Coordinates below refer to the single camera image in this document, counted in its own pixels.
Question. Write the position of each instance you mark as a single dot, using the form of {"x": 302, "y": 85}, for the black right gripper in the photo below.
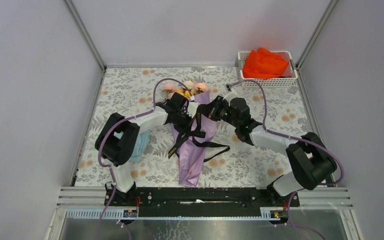
{"x": 220, "y": 102}

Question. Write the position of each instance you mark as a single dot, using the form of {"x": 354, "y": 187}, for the light blue towel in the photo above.
{"x": 140, "y": 146}

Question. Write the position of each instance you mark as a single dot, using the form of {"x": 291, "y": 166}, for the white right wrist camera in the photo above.
{"x": 231, "y": 93}

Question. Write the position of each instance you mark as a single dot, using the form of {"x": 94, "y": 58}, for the white fake flower stem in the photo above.
{"x": 189, "y": 84}

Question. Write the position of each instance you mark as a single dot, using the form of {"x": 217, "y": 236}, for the pink fake flower stem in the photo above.
{"x": 169, "y": 89}
{"x": 200, "y": 88}

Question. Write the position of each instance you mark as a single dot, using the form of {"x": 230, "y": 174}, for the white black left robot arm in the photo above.
{"x": 117, "y": 139}

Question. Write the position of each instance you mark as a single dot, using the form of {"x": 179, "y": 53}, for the orange cloth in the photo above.
{"x": 264, "y": 64}

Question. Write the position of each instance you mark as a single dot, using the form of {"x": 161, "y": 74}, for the black printed ribbon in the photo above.
{"x": 193, "y": 131}

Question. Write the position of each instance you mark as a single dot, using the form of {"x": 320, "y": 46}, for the white perforated plastic basket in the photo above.
{"x": 286, "y": 80}

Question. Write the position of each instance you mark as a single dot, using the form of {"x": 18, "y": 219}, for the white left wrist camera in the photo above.
{"x": 192, "y": 108}

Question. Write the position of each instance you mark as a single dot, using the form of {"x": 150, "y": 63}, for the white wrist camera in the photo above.
{"x": 231, "y": 93}
{"x": 192, "y": 108}

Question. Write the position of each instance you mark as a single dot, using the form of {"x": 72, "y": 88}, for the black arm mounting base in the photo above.
{"x": 199, "y": 202}

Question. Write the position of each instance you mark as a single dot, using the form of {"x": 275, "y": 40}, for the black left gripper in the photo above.
{"x": 188, "y": 118}

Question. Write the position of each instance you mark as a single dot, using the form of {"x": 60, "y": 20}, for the pink purple wrapping paper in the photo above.
{"x": 191, "y": 157}

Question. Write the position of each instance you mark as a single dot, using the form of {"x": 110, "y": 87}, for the floral patterned table mat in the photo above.
{"x": 130, "y": 91}

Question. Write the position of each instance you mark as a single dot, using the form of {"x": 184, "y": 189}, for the yellow fake flower stem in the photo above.
{"x": 185, "y": 93}

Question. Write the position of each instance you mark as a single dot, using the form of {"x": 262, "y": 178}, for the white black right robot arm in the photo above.
{"x": 309, "y": 159}

